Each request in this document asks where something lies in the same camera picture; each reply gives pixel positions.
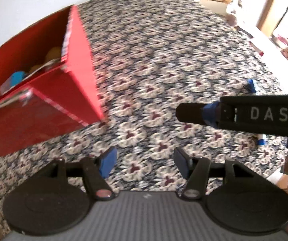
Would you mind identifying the blue white marker pen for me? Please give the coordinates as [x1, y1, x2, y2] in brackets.
[247, 79, 267, 146]

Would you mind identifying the orange gourd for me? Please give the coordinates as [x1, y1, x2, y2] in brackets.
[28, 47, 61, 74]

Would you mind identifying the white blue-capped lotion tube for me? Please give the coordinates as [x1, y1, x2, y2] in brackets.
[0, 71, 26, 95]

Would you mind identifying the floral patterned tablecloth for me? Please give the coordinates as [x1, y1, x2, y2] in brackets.
[0, 0, 288, 234]

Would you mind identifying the red cardboard box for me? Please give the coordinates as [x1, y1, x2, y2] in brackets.
[0, 5, 104, 157]

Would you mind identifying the brown cardboard box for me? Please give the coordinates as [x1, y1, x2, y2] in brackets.
[199, 0, 243, 15]

